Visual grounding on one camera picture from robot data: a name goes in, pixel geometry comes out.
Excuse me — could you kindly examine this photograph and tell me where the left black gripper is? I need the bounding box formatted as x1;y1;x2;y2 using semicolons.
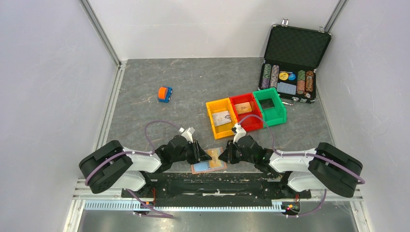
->
172;139;212;165

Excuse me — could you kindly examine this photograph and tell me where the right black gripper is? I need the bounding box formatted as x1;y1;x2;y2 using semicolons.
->
218;139;255;164

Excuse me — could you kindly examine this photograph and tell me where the tan leather card holder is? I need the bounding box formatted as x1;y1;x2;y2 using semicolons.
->
191;147;227;174

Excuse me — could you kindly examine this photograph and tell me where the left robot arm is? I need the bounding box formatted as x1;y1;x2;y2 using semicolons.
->
79;135;212;197

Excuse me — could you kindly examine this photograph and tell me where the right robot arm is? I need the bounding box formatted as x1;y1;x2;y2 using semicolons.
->
219;135;365;198

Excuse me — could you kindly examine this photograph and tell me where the card in yellow bin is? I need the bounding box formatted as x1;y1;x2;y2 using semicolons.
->
212;111;232;127

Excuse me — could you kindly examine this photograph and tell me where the card in red bin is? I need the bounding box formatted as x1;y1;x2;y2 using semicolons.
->
234;102;252;115

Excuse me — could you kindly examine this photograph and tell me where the card in green bin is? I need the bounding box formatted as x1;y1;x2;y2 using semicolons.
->
258;98;275;111

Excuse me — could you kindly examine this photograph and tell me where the light blue card deck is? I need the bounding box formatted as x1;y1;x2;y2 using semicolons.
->
277;82;297;95

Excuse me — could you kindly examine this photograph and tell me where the red plastic bin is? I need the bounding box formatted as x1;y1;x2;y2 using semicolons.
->
229;93;264;132

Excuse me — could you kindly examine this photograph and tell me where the yellow plastic bin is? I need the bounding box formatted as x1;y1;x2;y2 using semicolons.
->
206;98;238;139

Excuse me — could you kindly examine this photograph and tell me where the green plastic bin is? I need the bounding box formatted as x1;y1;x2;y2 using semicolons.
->
252;88;287;127

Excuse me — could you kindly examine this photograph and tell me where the blue orange toy car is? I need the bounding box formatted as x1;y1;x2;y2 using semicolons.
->
158;87;173;103

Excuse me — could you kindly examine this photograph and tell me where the yellow dealer chip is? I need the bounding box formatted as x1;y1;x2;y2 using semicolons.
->
278;72;289;81

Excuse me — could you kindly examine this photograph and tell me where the blue dealer chip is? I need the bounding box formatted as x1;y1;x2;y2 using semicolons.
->
288;73;296;81

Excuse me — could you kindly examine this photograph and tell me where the black poker chip case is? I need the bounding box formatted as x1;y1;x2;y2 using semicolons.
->
257;24;333;103

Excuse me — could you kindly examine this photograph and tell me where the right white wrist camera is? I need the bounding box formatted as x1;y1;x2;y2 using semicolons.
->
231;123;247;144

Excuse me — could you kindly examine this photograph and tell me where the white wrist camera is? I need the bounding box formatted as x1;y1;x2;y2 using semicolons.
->
178;127;195;143
231;123;247;144

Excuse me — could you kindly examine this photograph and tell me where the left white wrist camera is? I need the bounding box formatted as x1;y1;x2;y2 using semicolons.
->
178;127;195;143

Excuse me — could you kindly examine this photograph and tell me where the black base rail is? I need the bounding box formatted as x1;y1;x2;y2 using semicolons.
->
134;173;311;207

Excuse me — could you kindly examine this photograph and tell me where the white toothed cable duct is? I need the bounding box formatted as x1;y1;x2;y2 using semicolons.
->
84;200;296;213

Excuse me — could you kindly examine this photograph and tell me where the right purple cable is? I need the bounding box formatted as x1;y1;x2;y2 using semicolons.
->
238;114;366;218

